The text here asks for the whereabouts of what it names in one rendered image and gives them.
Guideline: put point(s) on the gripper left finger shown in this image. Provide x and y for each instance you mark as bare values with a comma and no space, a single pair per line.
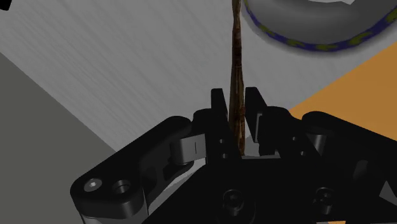
149,155

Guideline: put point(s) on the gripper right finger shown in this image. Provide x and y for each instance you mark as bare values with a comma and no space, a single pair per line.
310,145

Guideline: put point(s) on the brown wooden stick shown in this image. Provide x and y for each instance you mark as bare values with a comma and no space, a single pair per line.
237,77

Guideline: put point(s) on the white bowl with blue rim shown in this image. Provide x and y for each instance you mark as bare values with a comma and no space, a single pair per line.
319,23

